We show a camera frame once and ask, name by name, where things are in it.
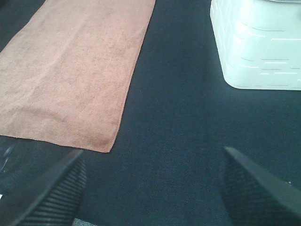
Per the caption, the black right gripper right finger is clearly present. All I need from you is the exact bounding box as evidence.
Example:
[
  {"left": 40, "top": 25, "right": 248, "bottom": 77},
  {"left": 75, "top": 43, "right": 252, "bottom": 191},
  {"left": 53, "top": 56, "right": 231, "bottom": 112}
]
[{"left": 218, "top": 147, "right": 301, "bottom": 226}]

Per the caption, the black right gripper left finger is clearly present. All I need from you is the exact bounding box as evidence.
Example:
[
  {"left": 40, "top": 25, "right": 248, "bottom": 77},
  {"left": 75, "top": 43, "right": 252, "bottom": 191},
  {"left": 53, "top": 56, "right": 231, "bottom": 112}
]
[{"left": 0, "top": 150, "right": 87, "bottom": 226}]

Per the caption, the brown towel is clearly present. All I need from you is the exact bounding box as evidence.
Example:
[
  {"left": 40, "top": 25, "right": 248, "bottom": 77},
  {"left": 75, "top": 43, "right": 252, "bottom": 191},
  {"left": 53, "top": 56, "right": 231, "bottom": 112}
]
[{"left": 0, "top": 0, "right": 155, "bottom": 153}]

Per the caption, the white plastic bin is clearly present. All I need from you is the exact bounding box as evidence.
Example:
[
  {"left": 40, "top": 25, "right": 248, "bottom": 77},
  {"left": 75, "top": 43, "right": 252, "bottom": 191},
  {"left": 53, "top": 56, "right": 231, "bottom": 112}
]
[{"left": 210, "top": 0, "right": 301, "bottom": 90}]

